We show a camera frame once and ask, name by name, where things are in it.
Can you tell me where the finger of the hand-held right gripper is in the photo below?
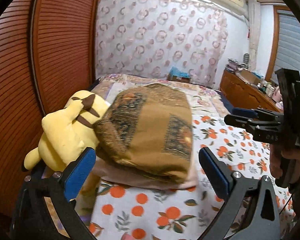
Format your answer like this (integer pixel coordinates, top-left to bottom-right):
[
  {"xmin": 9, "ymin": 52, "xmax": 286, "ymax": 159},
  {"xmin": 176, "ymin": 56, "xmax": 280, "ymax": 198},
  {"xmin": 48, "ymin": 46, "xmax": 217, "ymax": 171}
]
[
  {"xmin": 224, "ymin": 114, "xmax": 259, "ymax": 131},
  {"xmin": 232, "ymin": 107, "xmax": 259, "ymax": 118}
]

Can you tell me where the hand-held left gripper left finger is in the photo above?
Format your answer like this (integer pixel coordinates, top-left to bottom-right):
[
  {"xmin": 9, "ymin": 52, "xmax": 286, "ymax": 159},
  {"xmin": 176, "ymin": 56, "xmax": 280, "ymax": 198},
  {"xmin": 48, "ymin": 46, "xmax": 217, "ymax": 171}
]
[{"xmin": 11, "ymin": 147, "xmax": 97, "ymax": 240}]

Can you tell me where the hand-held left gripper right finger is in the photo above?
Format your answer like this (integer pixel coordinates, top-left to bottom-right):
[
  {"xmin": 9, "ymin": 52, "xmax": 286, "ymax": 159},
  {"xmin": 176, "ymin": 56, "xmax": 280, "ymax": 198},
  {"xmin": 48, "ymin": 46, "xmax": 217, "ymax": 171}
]
[{"xmin": 198, "ymin": 147, "xmax": 281, "ymax": 240}]

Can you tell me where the brown patterned blanket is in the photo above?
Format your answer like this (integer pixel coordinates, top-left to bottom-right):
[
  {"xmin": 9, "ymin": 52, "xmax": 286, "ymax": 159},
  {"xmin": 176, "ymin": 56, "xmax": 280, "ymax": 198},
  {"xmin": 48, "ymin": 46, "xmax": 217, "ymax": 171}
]
[{"xmin": 93, "ymin": 83, "xmax": 194, "ymax": 185}]

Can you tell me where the person's right hand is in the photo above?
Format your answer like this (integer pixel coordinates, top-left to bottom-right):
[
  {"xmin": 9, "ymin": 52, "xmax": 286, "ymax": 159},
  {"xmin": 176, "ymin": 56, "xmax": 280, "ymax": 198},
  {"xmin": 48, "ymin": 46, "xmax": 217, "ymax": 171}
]
[{"xmin": 269, "ymin": 142, "xmax": 300, "ymax": 188}]

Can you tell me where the wooden cabinet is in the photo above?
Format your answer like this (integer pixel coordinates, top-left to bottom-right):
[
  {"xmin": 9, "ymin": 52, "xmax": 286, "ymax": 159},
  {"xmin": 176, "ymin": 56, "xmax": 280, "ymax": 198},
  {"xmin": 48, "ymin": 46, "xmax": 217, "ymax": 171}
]
[{"xmin": 219, "ymin": 69, "xmax": 284, "ymax": 113}]

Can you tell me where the navy blanket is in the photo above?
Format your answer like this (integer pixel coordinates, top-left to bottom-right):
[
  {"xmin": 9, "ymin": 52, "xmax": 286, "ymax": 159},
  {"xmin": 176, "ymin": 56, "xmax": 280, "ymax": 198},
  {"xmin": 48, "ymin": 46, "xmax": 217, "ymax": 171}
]
[{"xmin": 218, "ymin": 89, "xmax": 234, "ymax": 114}]

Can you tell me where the row of small bottles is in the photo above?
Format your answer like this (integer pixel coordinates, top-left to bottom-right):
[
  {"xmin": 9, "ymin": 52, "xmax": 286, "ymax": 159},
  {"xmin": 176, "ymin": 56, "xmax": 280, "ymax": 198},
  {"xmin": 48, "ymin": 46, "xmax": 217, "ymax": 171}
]
[{"xmin": 257, "ymin": 79, "xmax": 275, "ymax": 96}]

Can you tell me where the cardboard box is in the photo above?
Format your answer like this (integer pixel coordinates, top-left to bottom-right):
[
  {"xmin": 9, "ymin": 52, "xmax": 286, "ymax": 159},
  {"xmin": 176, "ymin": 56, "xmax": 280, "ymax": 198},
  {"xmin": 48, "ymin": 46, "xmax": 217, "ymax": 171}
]
[{"xmin": 239, "ymin": 68, "xmax": 262, "ymax": 85}]

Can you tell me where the floral quilt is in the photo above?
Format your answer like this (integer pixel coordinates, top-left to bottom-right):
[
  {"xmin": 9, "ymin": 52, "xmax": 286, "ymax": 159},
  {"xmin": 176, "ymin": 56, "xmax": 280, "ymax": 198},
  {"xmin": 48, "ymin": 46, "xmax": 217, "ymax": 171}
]
[{"xmin": 91, "ymin": 73, "xmax": 231, "ymax": 122}]

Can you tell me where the yellow plush toy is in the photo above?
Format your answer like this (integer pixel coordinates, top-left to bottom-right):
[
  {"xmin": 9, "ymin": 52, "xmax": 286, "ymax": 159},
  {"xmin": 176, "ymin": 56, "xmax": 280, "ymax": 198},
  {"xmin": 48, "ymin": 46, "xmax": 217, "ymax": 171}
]
[{"xmin": 23, "ymin": 90, "xmax": 110, "ymax": 173}]

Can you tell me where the pile of patterned cloths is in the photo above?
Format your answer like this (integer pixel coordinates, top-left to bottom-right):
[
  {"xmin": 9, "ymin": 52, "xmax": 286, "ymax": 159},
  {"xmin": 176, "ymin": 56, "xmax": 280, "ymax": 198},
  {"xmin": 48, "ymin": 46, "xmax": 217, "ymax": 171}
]
[{"xmin": 227, "ymin": 58, "xmax": 248, "ymax": 72}]

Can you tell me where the orange fruit print bedsheet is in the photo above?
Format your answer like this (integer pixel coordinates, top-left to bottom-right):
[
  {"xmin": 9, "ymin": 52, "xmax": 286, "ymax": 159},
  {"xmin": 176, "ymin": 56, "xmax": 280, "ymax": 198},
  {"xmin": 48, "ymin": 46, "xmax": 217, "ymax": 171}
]
[{"xmin": 89, "ymin": 112, "xmax": 298, "ymax": 240}]

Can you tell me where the blue item on box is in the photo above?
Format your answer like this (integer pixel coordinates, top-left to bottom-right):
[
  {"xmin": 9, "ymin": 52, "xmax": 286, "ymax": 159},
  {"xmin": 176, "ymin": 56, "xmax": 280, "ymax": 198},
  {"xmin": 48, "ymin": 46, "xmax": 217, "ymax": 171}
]
[{"xmin": 167, "ymin": 66, "xmax": 191, "ymax": 83}]

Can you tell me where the beige tied curtain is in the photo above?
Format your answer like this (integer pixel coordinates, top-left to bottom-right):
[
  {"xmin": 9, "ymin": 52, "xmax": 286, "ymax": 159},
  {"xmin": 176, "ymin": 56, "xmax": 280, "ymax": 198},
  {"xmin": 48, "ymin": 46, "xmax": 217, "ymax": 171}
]
[{"xmin": 247, "ymin": 0, "xmax": 262, "ymax": 72}]

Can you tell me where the wooden louvered wardrobe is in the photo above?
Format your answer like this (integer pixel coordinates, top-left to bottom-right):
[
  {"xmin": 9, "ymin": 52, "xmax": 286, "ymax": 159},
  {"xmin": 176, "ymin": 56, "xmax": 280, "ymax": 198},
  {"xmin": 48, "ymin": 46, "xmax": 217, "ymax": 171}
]
[{"xmin": 0, "ymin": 0, "xmax": 103, "ymax": 219}]

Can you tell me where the ring patterned sheer curtain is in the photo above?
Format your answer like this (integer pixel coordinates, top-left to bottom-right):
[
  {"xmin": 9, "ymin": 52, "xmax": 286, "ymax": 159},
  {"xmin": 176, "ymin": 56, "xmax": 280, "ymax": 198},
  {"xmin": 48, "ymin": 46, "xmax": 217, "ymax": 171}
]
[{"xmin": 96, "ymin": 0, "xmax": 228, "ymax": 88}]

